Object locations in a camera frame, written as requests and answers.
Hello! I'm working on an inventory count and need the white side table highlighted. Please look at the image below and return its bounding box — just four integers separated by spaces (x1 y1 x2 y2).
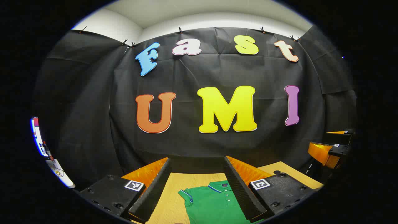
46 158 76 189

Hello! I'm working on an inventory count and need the black backdrop cloth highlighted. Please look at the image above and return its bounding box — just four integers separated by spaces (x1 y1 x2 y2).
33 26 358 190

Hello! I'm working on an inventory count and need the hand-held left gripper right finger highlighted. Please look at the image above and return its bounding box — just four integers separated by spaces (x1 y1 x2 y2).
224 156 324 223

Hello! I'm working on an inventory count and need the green T-shirt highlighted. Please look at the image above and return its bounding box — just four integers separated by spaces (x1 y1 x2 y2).
178 180 265 224

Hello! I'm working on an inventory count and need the computer monitor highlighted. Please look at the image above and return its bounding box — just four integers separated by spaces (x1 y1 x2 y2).
30 117 48 157

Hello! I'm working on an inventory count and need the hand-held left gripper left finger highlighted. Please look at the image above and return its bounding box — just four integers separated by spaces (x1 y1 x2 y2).
79 157 172 224

